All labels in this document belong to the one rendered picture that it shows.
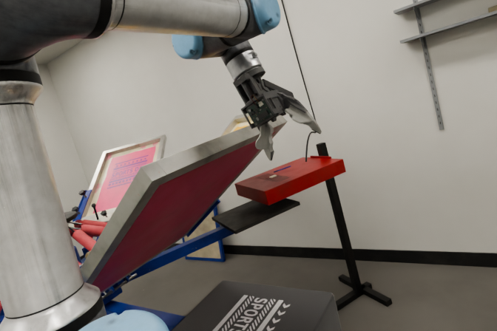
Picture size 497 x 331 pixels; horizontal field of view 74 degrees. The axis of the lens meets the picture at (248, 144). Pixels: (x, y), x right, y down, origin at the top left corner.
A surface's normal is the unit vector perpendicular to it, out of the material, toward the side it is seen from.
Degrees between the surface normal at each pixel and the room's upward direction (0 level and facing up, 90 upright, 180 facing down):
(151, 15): 143
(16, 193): 89
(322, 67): 90
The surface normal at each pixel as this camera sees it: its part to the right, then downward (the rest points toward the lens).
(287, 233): -0.54, 0.25
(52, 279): 0.76, -0.14
